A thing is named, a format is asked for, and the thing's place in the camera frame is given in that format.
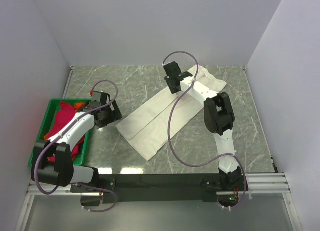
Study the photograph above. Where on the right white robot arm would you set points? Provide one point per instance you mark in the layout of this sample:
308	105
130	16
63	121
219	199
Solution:
219	119

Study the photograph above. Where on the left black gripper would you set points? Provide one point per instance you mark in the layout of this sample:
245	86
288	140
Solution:
115	115

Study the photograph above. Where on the black base beam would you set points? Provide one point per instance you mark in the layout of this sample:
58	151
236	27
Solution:
165	187

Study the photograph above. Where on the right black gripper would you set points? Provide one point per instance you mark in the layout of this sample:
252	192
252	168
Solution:
173	91

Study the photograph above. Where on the magenta t shirt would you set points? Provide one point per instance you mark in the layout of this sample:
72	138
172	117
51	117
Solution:
75	152

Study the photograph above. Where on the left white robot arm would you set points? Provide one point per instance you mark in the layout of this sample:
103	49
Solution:
54	154

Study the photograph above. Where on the orange t shirt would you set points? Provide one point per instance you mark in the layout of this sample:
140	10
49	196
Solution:
63	117

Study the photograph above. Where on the aluminium frame rail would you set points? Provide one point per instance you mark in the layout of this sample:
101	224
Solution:
268	206

